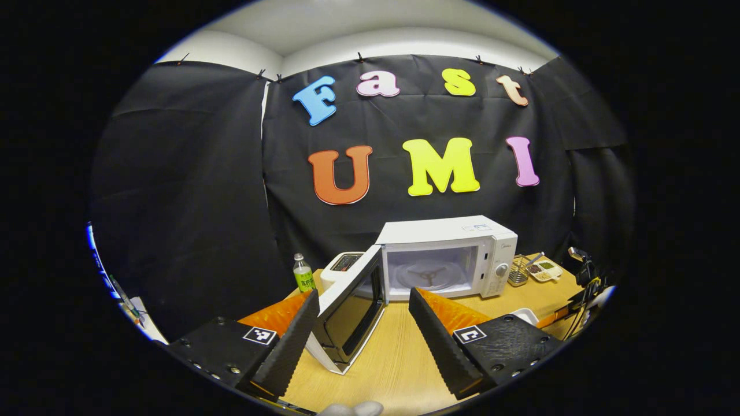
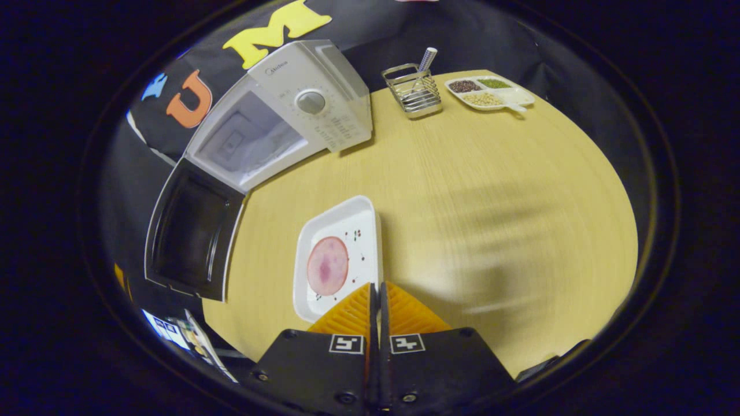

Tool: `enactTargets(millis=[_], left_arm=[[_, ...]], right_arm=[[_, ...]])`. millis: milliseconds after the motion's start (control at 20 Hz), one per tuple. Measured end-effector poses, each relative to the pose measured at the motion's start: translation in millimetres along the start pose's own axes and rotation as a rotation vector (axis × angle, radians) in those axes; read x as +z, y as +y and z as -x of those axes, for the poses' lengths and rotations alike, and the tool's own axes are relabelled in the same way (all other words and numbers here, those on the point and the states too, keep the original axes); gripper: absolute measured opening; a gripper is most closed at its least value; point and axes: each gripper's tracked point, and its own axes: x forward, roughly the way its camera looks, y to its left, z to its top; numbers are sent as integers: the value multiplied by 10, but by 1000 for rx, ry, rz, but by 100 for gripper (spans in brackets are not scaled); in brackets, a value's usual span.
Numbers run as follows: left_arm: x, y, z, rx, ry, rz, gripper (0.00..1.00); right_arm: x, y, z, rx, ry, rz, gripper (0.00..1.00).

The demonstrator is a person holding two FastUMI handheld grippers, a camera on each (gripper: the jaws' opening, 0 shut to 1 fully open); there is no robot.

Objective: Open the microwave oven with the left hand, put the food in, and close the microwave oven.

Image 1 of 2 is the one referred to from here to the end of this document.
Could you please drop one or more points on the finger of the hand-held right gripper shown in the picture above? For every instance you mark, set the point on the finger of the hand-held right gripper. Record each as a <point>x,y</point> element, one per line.
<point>555,318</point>

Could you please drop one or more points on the white toaster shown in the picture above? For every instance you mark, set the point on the white toaster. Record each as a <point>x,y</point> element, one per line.
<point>332,277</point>

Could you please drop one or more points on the white microwave oven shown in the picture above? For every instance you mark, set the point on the white microwave oven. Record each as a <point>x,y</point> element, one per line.
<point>439,231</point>

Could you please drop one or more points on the white rectangular food plate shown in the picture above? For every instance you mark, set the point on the white rectangular food plate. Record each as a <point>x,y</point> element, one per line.
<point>526,315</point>

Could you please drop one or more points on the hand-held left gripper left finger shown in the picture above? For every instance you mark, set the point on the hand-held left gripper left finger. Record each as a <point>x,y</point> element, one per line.
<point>292,346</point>

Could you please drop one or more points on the striped straw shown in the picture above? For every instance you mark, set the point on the striped straw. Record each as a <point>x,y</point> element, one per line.
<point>533,259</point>

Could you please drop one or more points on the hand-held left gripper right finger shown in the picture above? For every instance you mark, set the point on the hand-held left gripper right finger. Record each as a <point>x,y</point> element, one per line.
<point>442,352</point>

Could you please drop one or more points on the white divided grain dish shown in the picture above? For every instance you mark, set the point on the white divided grain dish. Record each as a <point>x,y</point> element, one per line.
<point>543,272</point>

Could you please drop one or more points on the black backdrop cloth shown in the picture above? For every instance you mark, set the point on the black backdrop cloth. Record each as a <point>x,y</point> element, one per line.
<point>185,173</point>

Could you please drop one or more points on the green label drink bottle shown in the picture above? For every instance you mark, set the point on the green label drink bottle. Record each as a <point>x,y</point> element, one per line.
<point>303,277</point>

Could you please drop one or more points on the glass microwave turntable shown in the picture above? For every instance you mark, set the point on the glass microwave turntable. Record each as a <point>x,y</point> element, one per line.
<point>439,283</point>

